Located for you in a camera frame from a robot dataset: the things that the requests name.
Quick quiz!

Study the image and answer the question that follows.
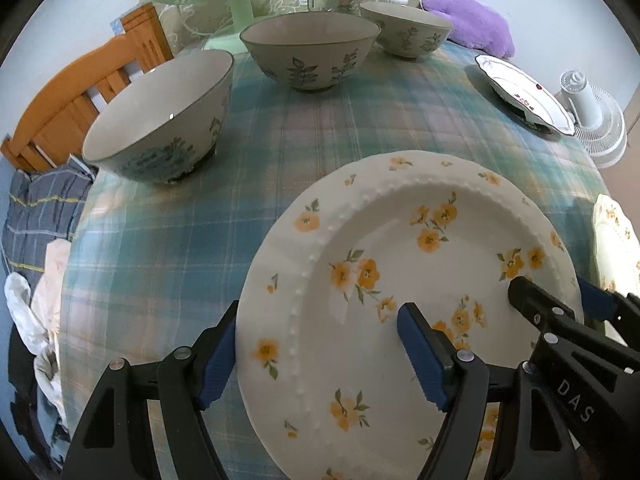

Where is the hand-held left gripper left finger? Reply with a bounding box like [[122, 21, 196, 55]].
[[60, 300, 241, 480]]

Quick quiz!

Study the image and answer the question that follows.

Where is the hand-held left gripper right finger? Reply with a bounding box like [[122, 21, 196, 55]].
[[396, 302, 576, 480]]

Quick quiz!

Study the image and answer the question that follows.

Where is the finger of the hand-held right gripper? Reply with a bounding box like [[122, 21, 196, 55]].
[[506, 275, 640, 441], [579, 279, 640, 346]]

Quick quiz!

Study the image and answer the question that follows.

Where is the cream scalloped plate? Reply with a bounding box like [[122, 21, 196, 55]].
[[591, 193, 640, 343]]

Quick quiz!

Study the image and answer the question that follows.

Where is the white plate with yellow flowers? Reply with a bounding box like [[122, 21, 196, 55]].
[[235, 150, 586, 480]]

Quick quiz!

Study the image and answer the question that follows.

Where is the white plate with red pattern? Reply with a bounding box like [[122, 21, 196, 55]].
[[474, 54, 576, 137]]

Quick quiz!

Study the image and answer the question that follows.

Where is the grey bowl with blue flowers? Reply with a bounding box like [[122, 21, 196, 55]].
[[81, 50, 235, 185]]

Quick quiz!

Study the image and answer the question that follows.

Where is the grey bowl with leaf print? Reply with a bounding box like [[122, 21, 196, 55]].
[[359, 1, 455, 59], [239, 12, 382, 93]]

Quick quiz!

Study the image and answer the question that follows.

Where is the plaid tablecloth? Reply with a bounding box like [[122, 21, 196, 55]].
[[60, 35, 616, 480]]

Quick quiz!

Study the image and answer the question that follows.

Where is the white fan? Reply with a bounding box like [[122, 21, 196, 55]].
[[559, 71, 628, 170]]

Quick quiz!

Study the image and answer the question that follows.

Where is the white cloth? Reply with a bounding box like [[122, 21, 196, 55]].
[[5, 240, 71, 411]]

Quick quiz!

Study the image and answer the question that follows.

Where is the blue plaid bedding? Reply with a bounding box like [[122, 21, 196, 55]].
[[0, 157, 98, 281]]

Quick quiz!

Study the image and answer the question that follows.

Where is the purple plush toy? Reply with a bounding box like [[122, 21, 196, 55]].
[[420, 0, 516, 58]]

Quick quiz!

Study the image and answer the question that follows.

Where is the wooden chair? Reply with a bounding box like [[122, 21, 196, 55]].
[[0, 2, 176, 173]]

